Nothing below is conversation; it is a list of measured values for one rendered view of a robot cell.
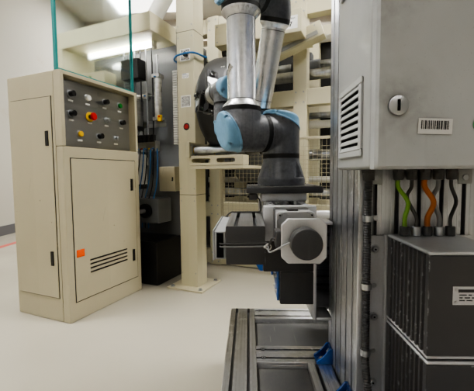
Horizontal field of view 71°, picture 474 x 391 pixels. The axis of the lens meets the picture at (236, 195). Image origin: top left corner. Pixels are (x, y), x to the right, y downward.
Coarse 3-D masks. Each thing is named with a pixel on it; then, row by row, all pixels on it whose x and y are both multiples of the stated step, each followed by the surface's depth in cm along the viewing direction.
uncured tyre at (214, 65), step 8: (208, 64) 191; (216, 64) 187; (224, 64) 185; (224, 72) 181; (200, 80) 187; (200, 88) 185; (200, 112) 187; (200, 120) 190; (208, 120) 187; (200, 128) 196; (208, 128) 190; (208, 136) 194; (216, 144) 199
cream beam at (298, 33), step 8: (296, 8) 206; (304, 16) 213; (224, 24) 226; (256, 24) 217; (304, 24) 213; (216, 32) 229; (224, 32) 226; (256, 32) 217; (288, 32) 209; (296, 32) 208; (304, 32) 213; (216, 40) 229; (224, 40) 227; (256, 40) 220; (288, 40) 221; (224, 48) 233; (256, 48) 234
